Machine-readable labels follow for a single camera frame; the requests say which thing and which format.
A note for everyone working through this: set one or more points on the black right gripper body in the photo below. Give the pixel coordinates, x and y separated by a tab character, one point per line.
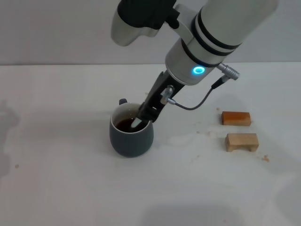
157	96

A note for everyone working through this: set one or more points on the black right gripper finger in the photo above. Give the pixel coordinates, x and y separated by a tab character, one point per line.
145	114

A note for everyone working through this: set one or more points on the grey ceramic cup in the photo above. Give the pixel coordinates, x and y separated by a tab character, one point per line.
131	143

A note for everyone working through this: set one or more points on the dark coffee liquid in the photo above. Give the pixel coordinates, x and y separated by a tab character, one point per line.
123	124

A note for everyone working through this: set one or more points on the orange stained wooden block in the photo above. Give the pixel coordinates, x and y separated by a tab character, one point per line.
235	118

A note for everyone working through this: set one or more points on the light notched wooden block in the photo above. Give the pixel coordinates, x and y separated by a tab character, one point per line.
242	141

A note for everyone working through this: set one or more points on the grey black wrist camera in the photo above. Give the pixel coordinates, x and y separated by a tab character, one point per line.
131	26

